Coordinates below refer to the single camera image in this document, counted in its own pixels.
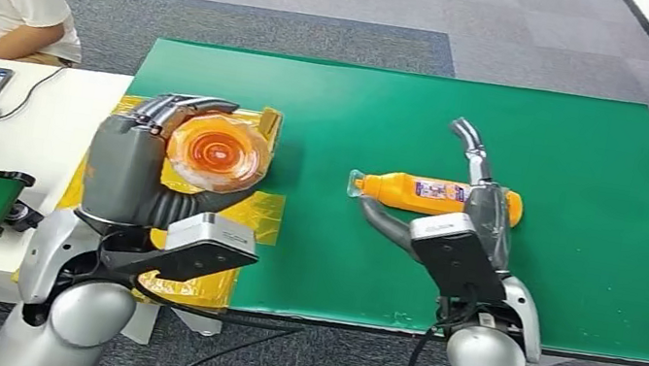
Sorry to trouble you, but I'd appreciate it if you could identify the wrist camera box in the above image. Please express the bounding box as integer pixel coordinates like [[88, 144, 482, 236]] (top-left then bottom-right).
[[99, 197, 265, 303], [399, 205, 520, 309]]

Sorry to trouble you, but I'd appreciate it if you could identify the yellow taped plastic sheet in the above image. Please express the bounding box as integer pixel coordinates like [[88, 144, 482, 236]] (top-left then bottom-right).
[[12, 73, 300, 323]]

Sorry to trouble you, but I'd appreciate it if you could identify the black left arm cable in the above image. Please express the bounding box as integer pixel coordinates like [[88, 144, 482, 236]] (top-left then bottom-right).
[[120, 278, 308, 366]]

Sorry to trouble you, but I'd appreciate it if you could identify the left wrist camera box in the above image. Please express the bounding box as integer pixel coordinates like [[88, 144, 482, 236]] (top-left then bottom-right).
[[99, 197, 265, 303]]

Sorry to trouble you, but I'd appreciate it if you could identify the orange bottle with clear cap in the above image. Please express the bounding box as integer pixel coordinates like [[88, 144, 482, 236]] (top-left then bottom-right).
[[159, 104, 278, 201], [345, 165, 527, 231]]

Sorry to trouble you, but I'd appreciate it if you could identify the black laptop cable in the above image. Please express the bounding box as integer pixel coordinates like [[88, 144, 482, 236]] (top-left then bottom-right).
[[0, 57, 67, 134]]

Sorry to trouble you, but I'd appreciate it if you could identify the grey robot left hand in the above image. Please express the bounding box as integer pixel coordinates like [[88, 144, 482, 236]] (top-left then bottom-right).
[[76, 79, 277, 249]]

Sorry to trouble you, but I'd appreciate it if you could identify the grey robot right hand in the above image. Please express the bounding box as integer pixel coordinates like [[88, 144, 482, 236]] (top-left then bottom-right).
[[351, 103, 534, 278]]

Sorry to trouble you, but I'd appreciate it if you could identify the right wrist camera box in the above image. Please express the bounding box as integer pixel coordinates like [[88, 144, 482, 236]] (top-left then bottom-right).
[[399, 205, 520, 309]]

